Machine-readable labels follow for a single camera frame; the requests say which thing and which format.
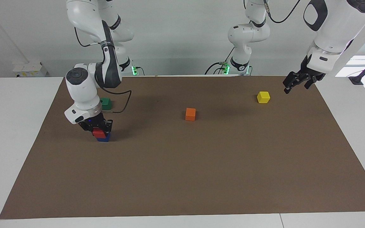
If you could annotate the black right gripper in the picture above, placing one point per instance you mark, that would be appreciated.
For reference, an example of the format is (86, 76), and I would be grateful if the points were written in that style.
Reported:
(93, 123)

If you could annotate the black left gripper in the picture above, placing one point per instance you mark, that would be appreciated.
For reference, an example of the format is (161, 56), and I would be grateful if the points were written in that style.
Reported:
(310, 74)

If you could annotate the red wooden block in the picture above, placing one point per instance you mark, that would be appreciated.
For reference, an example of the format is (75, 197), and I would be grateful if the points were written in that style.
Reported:
(99, 132)

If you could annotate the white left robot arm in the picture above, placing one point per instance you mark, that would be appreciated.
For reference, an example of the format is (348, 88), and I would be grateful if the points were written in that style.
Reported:
(337, 25)

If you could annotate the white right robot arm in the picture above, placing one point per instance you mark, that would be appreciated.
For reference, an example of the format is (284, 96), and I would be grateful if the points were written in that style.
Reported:
(82, 85)

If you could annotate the blue wooden block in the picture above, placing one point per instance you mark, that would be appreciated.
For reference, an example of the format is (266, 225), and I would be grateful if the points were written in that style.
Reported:
(104, 138)

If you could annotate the green wooden block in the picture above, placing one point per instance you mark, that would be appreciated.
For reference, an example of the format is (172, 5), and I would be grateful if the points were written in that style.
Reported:
(107, 104)

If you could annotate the yellow wooden block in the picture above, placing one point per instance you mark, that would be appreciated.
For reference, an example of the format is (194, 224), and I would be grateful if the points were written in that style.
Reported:
(263, 97)

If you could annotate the orange wooden block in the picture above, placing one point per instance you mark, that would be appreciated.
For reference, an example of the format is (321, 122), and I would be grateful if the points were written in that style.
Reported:
(190, 114)

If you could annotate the brown paper mat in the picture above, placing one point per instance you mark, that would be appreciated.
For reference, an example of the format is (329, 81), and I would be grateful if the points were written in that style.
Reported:
(182, 164)

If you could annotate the white wall box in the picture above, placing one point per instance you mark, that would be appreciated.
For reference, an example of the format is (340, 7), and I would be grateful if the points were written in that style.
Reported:
(30, 69)

